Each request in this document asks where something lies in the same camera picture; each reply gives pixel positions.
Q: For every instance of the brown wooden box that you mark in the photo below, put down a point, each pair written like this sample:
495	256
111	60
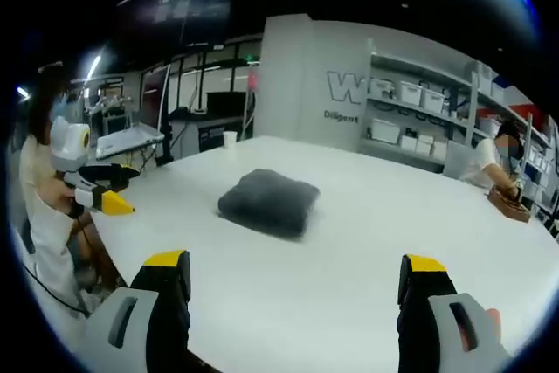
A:
508	206

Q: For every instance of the shelf of white bins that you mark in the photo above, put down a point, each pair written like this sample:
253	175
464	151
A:
421	98

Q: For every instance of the white paper cup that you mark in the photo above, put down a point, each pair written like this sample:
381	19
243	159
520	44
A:
229	139

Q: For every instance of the person's body in white shirt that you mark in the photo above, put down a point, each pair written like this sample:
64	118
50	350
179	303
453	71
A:
46	237

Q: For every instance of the grey shelving unit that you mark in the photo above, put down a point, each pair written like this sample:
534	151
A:
467	98

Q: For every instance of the red standing board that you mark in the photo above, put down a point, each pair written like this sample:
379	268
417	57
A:
153	98

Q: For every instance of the white side table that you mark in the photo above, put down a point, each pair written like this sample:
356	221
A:
129	139

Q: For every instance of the person's right hand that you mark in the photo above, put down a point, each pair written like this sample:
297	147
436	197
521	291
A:
492	316

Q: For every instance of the dark grey towel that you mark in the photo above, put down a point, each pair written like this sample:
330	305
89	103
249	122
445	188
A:
268	202

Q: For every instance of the black monitor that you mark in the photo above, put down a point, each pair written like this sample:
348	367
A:
226	104

